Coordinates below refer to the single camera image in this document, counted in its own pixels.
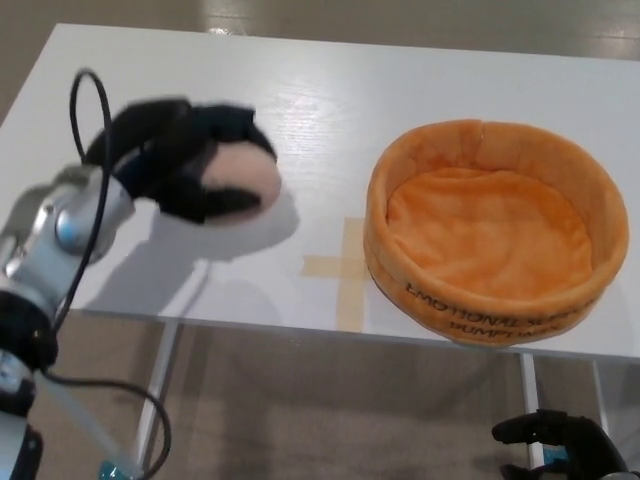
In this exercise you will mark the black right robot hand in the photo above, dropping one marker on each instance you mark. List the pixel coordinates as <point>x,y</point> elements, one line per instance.
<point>560,442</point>

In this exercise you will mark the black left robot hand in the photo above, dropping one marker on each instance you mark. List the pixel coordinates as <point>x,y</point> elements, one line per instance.
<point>200,160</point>

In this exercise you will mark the pink round plush toy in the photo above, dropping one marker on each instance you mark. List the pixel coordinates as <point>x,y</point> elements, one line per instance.
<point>245,175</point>

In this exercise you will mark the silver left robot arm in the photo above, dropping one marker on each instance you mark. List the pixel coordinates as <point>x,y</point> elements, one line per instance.
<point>45,260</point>

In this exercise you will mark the orange plush round basket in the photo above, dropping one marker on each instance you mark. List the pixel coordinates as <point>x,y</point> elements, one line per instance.
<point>495,235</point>

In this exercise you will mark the white metal table leg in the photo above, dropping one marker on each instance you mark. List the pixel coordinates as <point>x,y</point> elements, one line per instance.
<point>602,395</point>
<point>157,380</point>
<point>532,400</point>

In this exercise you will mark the beige masking tape cross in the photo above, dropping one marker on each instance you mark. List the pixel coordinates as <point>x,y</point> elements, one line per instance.
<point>345,270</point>

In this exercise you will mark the light blue metal frame bar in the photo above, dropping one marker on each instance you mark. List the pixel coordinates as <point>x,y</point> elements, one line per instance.
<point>85,425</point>

